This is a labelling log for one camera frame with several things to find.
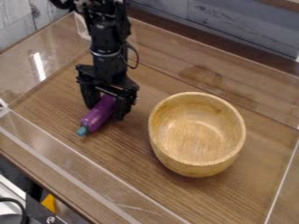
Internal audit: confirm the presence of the clear acrylic tray wall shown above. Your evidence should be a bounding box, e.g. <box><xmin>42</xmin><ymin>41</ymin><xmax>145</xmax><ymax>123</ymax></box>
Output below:
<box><xmin>0</xmin><ymin>12</ymin><xmax>299</xmax><ymax>224</ymax></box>

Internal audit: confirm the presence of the black cable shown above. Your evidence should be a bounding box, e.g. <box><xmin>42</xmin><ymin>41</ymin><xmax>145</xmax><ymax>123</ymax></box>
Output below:
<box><xmin>0</xmin><ymin>197</ymin><xmax>29</xmax><ymax>224</ymax></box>

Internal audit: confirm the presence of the clear acrylic corner bracket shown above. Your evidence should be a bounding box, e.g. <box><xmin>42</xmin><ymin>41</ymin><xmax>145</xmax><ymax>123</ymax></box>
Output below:
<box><xmin>73</xmin><ymin>12</ymin><xmax>90</xmax><ymax>40</ymax></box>

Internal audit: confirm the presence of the yellow black device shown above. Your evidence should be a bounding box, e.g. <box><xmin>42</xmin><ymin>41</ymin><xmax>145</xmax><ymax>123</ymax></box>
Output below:
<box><xmin>25</xmin><ymin>193</ymin><xmax>70</xmax><ymax>224</ymax></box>

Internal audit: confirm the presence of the purple toy eggplant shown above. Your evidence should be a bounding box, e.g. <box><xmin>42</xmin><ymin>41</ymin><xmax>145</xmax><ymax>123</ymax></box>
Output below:
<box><xmin>77</xmin><ymin>95</ymin><xmax>116</xmax><ymax>137</ymax></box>

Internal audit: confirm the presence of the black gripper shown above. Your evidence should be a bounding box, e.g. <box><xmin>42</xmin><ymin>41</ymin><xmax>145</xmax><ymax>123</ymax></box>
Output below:
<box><xmin>74</xmin><ymin>49</ymin><xmax>138</xmax><ymax>121</ymax></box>

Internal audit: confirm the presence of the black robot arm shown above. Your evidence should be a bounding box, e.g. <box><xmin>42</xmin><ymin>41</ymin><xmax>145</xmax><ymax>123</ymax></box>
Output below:
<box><xmin>49</xmin><ymin>0</ymin><xmax>138</xmax><ymax>120</ymax></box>

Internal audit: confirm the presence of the brown wooden bowl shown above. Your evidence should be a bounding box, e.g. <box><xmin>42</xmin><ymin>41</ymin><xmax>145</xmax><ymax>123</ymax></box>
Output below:
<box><xmin>148</xmin><ymin>92</ymin><xmax>247</xmax><ymax>178</ymax></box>

